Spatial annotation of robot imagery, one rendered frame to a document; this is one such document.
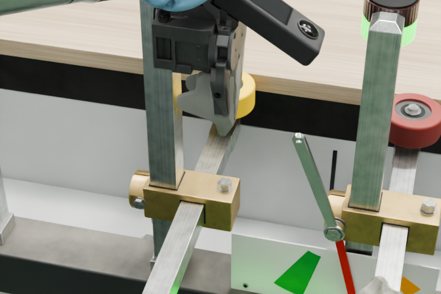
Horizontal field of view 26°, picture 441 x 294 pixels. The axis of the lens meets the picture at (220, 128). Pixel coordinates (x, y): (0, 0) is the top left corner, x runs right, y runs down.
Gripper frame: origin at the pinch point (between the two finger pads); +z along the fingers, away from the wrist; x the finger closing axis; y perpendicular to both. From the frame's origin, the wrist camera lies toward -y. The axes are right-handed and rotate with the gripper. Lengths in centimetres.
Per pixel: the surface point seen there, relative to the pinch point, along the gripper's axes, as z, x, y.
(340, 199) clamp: 14.4, -7.3, -12.0
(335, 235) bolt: 16.7, -3.4, -12.2
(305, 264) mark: 24.5, -5.3, -8.6
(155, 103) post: 3.1, -6.1, 10.5
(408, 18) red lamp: -9.7, -10.5, -17.1
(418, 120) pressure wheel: 10.9, -20.8, -19.8
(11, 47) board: 12.5, -26.6, 39.2
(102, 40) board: 11.3, -29.8, 26.3
